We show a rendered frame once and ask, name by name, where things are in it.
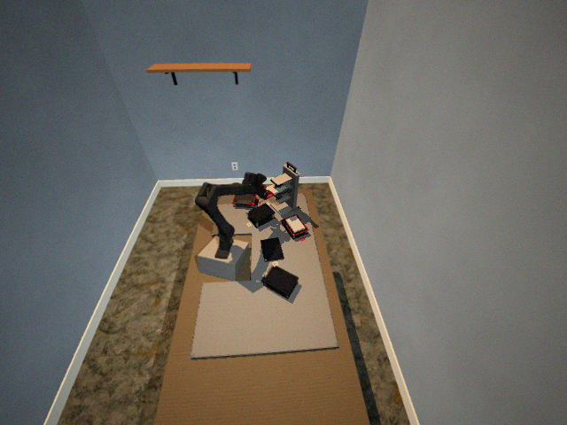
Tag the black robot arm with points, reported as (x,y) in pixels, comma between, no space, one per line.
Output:
(208,203)

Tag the black rectangular frame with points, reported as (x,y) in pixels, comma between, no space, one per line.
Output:
(280,281)

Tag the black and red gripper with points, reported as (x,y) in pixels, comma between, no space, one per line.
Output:
(261,195)

